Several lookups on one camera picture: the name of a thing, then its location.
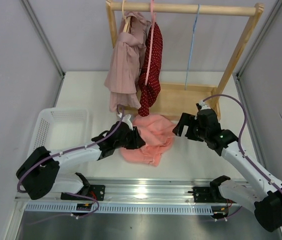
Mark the wooden clothes rack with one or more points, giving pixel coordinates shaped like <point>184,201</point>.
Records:
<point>175,98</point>

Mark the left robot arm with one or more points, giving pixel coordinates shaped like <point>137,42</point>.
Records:
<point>45,171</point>

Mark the beige wooden hanger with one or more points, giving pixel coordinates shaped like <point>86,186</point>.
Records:
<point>126,18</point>

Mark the blue wire hanger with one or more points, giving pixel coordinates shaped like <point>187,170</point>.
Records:
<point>192,46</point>

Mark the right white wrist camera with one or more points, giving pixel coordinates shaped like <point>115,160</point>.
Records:
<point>201,105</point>

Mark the red polka dot garment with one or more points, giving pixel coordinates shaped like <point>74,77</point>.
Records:
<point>150,92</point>

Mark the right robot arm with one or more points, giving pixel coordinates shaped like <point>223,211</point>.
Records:
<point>264,198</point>

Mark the pink plastic hanger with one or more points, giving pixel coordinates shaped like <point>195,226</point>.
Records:
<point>153,19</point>

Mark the aluminium mounting rail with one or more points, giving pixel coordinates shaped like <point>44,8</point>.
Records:
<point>135,196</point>

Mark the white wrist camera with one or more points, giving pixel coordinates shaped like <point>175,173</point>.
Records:
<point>127,119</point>
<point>201,105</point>

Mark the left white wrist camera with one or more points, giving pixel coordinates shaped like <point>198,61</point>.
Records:
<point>127,119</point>

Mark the white plastic basket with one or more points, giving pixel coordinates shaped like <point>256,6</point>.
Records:
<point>61,128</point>

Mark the dusty pink hanging garment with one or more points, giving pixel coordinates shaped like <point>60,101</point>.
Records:
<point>126,63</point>

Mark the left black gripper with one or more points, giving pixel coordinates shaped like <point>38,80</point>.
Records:
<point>137,141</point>

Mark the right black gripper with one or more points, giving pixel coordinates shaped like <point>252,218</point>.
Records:
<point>185,120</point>

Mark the salmon pink skirt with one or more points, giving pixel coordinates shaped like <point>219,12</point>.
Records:
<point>156,131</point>

